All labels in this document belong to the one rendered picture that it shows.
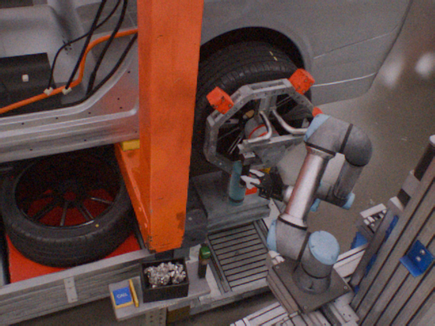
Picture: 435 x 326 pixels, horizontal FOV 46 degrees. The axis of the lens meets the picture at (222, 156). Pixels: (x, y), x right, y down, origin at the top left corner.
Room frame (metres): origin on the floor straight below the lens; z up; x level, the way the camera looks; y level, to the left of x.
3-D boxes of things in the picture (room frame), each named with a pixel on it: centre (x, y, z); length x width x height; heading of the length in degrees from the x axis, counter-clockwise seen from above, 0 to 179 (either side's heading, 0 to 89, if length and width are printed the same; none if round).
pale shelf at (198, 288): (1.19, 0.19, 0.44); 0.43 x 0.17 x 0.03; 118
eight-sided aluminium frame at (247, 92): (1.89, -0.15, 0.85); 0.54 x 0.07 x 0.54; 118
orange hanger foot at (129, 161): (1.71, 0.38, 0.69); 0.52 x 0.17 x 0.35; 28
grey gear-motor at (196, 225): (1.75, 0.18, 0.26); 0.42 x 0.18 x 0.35; 28
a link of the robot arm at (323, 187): (1.51, -0.41, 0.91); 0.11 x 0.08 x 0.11; 72
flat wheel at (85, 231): (1.64, 0.74, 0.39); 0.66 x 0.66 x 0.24
